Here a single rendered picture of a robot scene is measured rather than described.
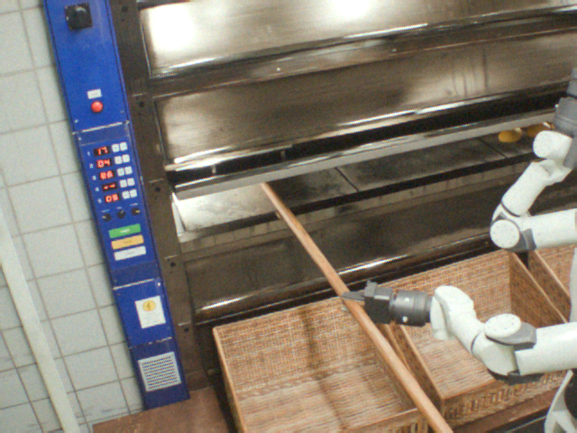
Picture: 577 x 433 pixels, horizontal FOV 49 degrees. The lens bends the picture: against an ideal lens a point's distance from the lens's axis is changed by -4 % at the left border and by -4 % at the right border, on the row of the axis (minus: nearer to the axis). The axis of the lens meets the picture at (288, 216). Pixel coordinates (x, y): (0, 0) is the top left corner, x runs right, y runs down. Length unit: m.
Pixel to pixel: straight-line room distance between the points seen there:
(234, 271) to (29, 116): 0.80
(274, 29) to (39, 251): 0.92
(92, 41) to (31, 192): 0.46
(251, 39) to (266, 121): 0.25
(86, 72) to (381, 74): 0.86
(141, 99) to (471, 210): 1.22
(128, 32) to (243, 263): 0.82
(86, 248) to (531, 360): 1.26
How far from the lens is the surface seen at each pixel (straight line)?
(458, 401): 2.13
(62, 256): 2.01
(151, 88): 1.83
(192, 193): 1.79
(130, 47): 1.79
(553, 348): 1.38
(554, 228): 1.78
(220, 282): 2.13
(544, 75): 2.34
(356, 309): 1.63
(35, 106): 1.82
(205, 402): 2.33
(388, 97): 2.04
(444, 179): 2.27
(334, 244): 2.20
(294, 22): 1.87
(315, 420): 2.21
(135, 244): 1.97
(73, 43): 1.74
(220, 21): 1.82
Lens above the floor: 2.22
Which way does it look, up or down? 30 degrees down
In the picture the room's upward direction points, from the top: 5 degrees counter-clockwise
